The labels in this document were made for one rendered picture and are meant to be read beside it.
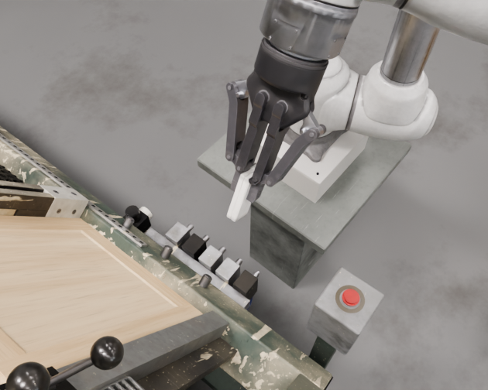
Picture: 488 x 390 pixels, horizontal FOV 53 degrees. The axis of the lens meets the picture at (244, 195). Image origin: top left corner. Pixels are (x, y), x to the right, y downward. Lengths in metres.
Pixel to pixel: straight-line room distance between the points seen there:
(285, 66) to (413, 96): 0.81
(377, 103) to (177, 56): 1.92
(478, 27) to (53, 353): 0.68
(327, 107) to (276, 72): 0.81
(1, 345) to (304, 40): 0.56
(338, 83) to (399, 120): 0.18
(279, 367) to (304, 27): 0.81
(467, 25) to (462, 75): 2.67
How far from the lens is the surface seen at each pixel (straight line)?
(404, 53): 1.22
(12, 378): 0.51
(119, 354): 0.60
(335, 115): 1.34
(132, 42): 3.19
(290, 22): 0.49
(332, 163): 1.45
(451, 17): 0.49
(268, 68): 0.52
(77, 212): 1.33
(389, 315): 2.20
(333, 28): 0.50
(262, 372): 1.15
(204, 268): 1.39
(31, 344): 0.80
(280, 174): 0.57
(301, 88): 0.52
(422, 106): 1.33
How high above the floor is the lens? 2.00
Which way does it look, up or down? 57 degrees down
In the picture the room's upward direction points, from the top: straight up
